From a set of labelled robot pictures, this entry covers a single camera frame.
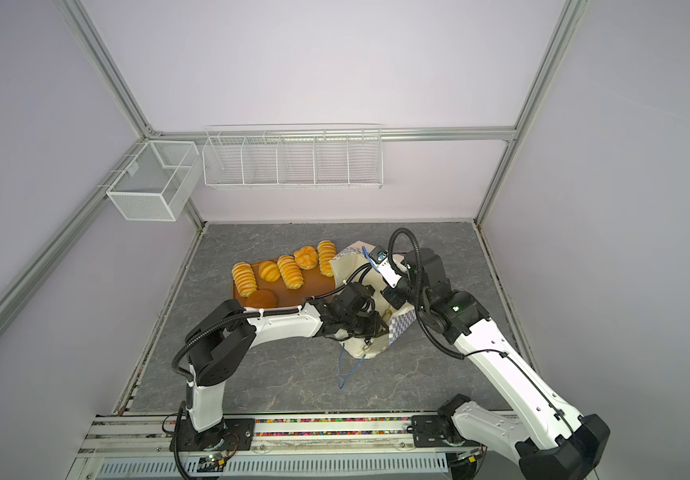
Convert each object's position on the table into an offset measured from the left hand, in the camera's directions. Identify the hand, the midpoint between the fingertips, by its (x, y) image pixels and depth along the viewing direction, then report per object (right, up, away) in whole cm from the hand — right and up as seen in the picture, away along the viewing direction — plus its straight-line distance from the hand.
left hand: (389, 335), depth 84 cm
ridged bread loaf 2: (-47, +15, +16) cm, 52 cm away
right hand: (-1, +19, -11) cm, 22 cm away
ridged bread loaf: (-32, +17, +18) cm, 40 cm away
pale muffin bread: (-27, +22, +20) cm, 40 cm away
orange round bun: (-40, +8, +12) cm, 43 cm away
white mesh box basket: (-74, +45, +10) cm, 87 cm away
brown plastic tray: (-24, +13, +18) cm, 33 cm away
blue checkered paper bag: (+1, +7, -10) cm, 12 cm away
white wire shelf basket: (-30, +56, +15) cm, 65 cm away
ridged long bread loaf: (-20, +24, +24) cm, 39 cm away
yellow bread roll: (-39, +17, +18) cm, 46 cm away
